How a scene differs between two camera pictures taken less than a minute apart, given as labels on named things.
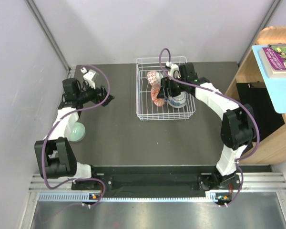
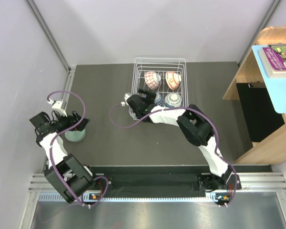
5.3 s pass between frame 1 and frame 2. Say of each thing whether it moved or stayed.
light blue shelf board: stayed
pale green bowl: stayed
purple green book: stayed
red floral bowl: moved
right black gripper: moved
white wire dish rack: stayed
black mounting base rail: stayed
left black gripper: moved
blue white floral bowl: moved
